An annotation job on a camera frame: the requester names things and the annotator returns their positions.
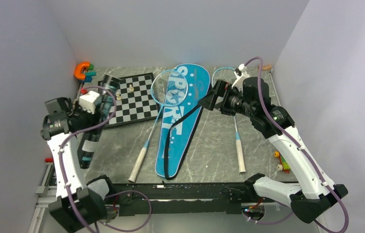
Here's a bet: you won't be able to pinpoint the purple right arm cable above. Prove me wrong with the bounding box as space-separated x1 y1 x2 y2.
243 56 350 233

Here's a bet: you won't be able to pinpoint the blue badminton racket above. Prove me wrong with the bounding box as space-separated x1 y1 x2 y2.
211 67 246 173
128 70 188 183

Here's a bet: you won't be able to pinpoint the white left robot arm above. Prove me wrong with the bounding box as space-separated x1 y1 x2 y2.
40 97 116 233

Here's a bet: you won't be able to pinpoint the black white chessboard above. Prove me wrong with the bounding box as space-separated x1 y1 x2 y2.
105 73 160 128

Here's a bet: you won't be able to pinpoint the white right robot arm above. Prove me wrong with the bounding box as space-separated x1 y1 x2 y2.
198 77 348 223

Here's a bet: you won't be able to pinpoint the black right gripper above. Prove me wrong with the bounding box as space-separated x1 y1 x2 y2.
198 79 256 118

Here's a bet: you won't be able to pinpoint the orange horseshoe magnet toy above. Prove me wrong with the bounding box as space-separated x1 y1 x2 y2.
73 62 91 81

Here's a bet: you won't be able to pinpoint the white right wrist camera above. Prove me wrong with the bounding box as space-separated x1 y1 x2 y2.
232 64 250 92

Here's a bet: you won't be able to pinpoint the blue racket bag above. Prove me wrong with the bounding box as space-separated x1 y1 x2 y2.
155 64 211 180

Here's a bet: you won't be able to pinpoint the black shuttlecock tube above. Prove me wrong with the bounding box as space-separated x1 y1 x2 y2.
77 75 120 169

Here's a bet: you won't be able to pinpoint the right blue badminton racket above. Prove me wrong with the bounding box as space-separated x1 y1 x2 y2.
211 67 246 173

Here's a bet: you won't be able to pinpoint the small wooden arch block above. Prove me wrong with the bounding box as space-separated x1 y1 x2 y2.
259 64 272 71

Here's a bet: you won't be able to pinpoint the teal toy blocks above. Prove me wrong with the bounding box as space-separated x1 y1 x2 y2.
84 64 96 83

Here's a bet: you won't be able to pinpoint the left blue badminton racket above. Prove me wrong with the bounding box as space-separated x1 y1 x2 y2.
128 70 188 183

